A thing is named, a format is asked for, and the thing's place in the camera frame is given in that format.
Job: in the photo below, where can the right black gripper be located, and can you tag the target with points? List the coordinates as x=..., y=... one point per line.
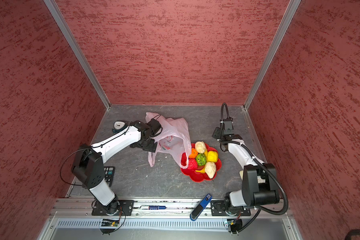
x=215, y=133

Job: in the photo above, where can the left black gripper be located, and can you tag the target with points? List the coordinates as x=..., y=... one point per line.
x=151, y=147

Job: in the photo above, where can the yellow fake lemon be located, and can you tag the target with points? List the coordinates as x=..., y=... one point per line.
x=212, y=156

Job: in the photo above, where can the pink plastic bag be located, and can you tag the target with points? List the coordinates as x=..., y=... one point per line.
x=174, y=139

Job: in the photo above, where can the green fake apple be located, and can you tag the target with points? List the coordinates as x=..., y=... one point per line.
x=201, y=159

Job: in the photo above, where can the orange fake tangerine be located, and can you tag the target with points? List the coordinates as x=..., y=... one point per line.
x=193, y=154

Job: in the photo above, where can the beige fake fruit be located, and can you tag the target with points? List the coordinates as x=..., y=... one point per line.
x=210, y=169

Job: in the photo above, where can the yellow fake banana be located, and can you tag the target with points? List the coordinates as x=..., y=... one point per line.
x=202, y=171

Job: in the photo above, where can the red fake strawberry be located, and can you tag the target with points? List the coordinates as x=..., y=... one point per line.
x=192, y=165

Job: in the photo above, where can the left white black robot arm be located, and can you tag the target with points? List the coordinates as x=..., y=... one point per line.
x=88, y=165

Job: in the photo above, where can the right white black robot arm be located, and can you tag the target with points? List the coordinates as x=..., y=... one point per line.
x=258, y=186

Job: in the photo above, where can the white teal kitchen timer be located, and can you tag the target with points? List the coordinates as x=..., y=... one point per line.
x=119, y=126

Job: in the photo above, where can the black calculator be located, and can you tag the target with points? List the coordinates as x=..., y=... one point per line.
x=109, y=175

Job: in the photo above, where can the red flower-shaped bowl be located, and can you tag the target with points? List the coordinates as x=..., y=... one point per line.
x=198, y=176

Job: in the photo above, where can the cream yellow calculator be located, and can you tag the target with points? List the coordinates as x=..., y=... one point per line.
x=259, y=179

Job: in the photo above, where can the blue black marker tool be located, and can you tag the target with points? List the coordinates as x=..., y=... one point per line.
x=200, y=207

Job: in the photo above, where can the left circuit board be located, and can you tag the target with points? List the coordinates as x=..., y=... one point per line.
x=110, y=223

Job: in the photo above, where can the circuit board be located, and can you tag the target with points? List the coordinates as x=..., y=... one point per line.
x=234, y=225
x=110, y=223

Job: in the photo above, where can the right circuit board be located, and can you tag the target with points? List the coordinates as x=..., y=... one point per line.
x=234, y=225

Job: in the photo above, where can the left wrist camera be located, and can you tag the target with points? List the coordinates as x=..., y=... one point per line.
x=155, y=128

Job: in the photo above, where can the blue pen in rail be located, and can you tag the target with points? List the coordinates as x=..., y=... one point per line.
x=152, y=207

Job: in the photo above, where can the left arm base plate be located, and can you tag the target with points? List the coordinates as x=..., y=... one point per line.
x=124, y=207

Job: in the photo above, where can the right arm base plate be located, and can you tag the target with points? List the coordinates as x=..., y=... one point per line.
x=220, y=208

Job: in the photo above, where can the aluminium front rail frame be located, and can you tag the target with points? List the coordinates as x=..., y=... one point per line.
x=71, y=219

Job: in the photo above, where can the right aluminium corner post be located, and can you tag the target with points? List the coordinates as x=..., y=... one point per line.
x=278, y=37

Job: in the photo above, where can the aluminium corner post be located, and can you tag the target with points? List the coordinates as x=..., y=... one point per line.
x=67, y=33
x=278, y=37

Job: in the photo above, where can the left aluminium corner post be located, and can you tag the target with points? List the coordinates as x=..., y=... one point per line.
x=67, y=33

